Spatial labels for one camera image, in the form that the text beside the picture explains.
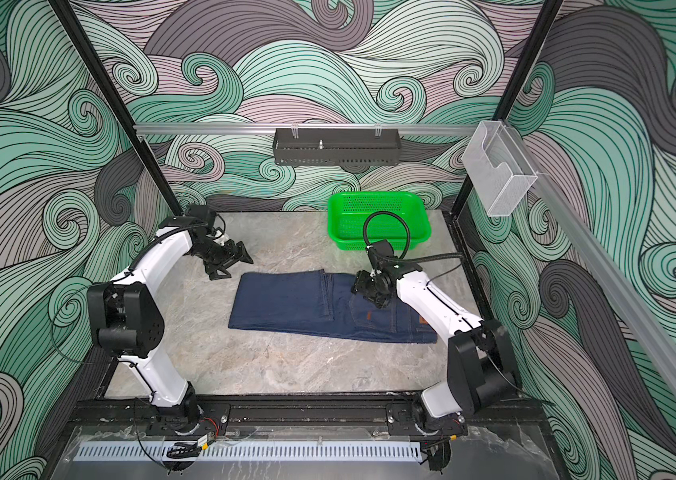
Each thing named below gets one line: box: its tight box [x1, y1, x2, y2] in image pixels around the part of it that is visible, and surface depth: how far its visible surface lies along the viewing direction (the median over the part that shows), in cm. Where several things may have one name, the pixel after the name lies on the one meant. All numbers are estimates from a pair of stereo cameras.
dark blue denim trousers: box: [228, 269, 438, 343], surface depth 92 cm
